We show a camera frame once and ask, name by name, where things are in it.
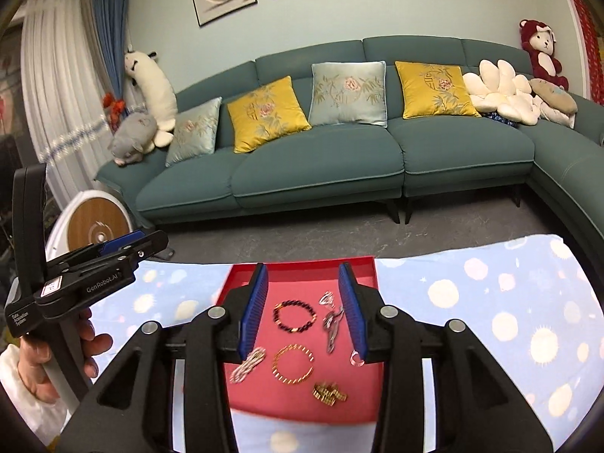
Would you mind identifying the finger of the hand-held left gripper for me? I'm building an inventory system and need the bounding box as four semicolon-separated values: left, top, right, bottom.
46;230;145;268
61;230;169;275

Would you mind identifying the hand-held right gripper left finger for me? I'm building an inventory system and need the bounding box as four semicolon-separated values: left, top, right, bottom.
59;263;270;453

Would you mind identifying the white sheer curtain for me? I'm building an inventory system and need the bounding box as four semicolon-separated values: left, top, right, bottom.
21;9;111;208

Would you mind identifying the silver blue tinsel garland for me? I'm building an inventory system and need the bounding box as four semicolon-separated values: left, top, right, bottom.
38;118;111;163

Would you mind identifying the dark metal chain bracelet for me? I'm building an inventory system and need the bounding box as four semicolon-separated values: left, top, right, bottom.
322;307;345;354

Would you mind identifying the grey pig plush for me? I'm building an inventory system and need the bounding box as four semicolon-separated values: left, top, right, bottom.
109;112;159;168

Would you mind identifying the white cow plush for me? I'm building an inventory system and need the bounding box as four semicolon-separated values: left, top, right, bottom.
124;45;179;147

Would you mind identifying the beige round petal cushion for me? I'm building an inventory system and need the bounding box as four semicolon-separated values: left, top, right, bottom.
528;78;579;129

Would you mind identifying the gold segmented bangle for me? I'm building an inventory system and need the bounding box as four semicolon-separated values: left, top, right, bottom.
271;344;315;384

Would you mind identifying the yellow embroidered cushion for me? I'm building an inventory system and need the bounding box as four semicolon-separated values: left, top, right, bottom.
227;76;313;154
394;60;481;120

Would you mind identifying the white flower cushion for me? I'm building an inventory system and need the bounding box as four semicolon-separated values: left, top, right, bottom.
462;58;541;126

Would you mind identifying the light blue embroidered cushion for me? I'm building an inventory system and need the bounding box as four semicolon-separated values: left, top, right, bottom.
309;60;388;127
165;97;222;167

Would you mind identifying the person's left hand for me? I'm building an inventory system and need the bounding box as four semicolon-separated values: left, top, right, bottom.
19;308;114;405

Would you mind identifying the silver pink chain bracelet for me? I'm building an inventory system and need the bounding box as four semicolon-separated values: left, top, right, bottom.
230;347;267;384

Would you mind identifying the red tray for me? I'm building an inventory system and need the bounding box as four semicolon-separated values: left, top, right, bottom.
214;256;383;423

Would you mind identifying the red monkey plush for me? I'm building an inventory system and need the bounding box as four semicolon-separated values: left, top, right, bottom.
520;19;569;91

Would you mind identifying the teal sofa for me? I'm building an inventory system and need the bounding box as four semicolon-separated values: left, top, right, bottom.
94;35;604;241

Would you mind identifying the red bow ornament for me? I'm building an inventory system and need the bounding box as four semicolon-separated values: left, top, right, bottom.
103;93;127;129

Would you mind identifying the dark bead bracelet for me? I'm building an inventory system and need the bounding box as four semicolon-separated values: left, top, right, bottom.
273;299;317;333

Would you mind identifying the white appliance with wooden disc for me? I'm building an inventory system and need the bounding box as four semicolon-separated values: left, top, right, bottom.
45;190;130;265

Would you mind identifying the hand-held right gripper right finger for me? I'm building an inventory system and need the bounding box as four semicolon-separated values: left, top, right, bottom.
338;263;553;453

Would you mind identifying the blue patterned cloth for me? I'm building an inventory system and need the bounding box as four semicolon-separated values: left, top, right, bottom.
481;110;518;127

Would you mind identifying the blue curtain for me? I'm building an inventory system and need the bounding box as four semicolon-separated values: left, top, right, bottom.
89;0;130;119

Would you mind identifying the gold chain bracelet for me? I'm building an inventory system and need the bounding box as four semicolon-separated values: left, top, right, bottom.
312;380;349;407

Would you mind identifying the blue spotted blanket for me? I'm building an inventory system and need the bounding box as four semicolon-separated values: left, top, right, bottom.
89;233;604;453

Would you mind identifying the red wall hanging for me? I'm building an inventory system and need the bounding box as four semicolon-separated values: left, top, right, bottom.
564;0;604;105

